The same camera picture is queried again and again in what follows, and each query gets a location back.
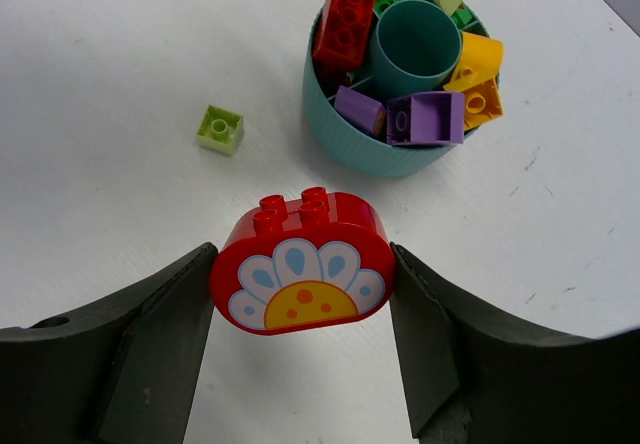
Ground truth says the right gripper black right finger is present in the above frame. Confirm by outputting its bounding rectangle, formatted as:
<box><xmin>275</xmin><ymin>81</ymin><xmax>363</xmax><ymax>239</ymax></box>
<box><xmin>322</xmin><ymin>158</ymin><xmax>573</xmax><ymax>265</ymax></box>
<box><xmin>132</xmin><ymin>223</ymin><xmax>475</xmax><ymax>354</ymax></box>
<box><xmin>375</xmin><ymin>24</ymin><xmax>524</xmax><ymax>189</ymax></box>
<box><xmin>390</xmin><ymin>245</ymin><xmax>639</xmax><ymax>443</ymax></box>

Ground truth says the red rectangular lego brick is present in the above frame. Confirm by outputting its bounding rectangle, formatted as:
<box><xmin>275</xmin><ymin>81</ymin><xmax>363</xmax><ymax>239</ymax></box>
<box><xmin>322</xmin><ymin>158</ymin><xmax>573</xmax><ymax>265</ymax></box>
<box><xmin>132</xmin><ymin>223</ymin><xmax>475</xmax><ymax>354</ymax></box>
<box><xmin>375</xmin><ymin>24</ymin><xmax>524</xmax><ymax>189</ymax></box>
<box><xmin>312</xmin><ymin>0</ymin><xmax>376</xmax><ymax>72</ymax></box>

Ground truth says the orange lego brick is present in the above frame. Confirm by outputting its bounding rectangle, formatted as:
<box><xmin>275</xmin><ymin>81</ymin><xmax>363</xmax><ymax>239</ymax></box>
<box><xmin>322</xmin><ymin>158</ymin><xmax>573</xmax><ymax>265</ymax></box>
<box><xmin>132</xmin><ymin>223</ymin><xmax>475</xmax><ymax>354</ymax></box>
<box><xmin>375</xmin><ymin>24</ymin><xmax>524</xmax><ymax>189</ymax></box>
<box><xmin>462</xmin><ymin>78</ymin><xmax>504</xmax><ymax>131</ymax></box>

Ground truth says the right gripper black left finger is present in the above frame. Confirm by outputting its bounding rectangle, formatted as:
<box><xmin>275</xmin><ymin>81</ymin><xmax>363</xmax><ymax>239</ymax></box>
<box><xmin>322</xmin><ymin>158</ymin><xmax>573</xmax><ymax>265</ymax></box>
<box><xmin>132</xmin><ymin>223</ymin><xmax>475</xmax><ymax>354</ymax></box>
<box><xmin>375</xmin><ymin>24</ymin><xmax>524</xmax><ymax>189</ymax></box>
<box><xmin>1</xmin><ymin>243</ymin><xmax>218</xmax><ymax>443</ymax></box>

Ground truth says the purple paw lego piece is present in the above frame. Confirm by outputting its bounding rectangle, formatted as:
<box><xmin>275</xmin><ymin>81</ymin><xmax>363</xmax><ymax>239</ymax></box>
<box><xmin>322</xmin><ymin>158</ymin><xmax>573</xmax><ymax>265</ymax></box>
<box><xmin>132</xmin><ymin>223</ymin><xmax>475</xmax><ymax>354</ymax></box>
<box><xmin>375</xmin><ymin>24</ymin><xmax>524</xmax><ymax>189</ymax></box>
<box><xmin>386</xmin><ymin>91</ymin><xmax>465</xmax><ymax>147</ymax></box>

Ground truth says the yellow rounded lego brick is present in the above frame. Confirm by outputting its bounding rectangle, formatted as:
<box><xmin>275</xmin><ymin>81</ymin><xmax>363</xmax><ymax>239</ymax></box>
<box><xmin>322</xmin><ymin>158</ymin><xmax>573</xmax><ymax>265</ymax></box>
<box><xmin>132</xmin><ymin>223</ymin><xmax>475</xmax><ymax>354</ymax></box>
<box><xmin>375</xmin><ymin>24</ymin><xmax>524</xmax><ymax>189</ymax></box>
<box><xmin>443</xmin><ymin>31</ymin><xmax>504</xmax><ymax>91</ymax></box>

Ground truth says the small purple lego brick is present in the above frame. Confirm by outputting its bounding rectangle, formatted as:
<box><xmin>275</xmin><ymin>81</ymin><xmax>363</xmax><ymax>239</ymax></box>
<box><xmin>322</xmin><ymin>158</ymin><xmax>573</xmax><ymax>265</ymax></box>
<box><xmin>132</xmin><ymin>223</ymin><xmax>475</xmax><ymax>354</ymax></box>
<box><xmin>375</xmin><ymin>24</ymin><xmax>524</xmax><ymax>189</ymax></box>
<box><xmin>334</xmin><ymin>86</ymin><xmax>386</xmax><ymax>136</ymax></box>

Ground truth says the red flower lego piece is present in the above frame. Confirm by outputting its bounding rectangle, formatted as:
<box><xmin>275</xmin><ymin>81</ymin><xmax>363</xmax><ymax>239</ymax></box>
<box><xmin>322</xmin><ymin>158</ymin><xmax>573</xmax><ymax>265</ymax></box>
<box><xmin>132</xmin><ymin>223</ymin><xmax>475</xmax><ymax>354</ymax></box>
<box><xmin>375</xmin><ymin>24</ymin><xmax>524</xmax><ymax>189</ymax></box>
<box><xmin>209</xmin><ymin>187</ymin><xmax>396</xmax><ymax>336</ymax></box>

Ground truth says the light green small lego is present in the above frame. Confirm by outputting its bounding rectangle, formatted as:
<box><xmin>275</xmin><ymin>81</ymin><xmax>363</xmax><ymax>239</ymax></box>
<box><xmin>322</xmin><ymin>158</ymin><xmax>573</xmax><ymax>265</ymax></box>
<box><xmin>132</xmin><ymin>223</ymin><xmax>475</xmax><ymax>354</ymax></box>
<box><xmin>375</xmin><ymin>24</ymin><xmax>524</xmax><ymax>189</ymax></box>
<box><xmin>196</xmin><ymin>105</ymin><xmax>244</xmax><ymax>155</ymax></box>

